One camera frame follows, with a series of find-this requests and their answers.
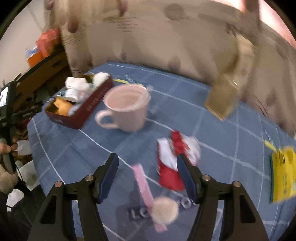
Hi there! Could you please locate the person's left hand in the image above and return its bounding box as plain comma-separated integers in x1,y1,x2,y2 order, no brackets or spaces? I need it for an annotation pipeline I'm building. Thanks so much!
1,138,19,194

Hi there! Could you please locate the orange rubber pig toy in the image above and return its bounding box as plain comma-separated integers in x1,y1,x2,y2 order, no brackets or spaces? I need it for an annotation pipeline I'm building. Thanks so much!
53,96,73,116

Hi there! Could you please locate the blue checked tablecloth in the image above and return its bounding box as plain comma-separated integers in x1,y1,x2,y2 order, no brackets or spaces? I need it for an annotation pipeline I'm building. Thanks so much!
27,61,296,241

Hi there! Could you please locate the brown wooden cabinet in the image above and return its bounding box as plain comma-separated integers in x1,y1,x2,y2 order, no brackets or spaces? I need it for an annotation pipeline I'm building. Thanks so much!
12,49,72,123

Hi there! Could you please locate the white sock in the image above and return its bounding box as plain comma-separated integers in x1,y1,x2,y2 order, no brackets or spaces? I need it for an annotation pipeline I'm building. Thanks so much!
65,77,91,92

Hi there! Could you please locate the orange box on cabinet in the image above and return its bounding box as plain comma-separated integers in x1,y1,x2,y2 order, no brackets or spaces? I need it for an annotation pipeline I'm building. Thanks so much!
27,51,43,68

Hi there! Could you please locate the pink paper strip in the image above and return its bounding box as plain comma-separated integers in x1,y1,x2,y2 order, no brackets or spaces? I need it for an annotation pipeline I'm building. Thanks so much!
131,163,168,233

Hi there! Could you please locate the white round sock ball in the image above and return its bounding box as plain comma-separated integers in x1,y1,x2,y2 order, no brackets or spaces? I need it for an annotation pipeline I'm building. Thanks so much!
151,196,179,225

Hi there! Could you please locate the orange red plastic bag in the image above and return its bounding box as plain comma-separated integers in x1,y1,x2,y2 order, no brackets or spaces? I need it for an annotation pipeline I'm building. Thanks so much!
36,29,61,58

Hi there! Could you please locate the navy love you face mask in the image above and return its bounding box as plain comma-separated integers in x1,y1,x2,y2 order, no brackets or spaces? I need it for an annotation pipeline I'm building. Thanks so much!
127,197,196,224

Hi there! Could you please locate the red and gold tin box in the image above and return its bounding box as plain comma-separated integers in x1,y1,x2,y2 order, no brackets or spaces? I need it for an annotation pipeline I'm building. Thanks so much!
45,77,113,129

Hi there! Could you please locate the brown kraft food bag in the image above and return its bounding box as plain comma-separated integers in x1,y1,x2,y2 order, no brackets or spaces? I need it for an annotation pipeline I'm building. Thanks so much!
204,35,256,121

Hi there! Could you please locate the yellow tissue pack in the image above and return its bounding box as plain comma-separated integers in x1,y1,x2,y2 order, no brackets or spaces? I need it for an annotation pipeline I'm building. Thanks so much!
270,146,295,203

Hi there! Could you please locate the white fluffy plush with black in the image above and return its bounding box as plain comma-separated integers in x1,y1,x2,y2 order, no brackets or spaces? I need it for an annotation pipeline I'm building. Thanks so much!
92,72,111,88

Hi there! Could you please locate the pink ceramic mug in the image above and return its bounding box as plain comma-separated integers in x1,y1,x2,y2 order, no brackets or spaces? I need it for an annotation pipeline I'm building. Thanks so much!
95,84,151,133

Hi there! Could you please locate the beige leaf print curtain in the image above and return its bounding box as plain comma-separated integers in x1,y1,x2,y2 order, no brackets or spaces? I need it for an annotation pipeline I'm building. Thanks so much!
44,1,295,136

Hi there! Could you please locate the red satin pouch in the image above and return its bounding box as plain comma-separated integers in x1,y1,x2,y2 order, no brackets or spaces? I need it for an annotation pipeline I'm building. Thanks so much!
156,131,201,191

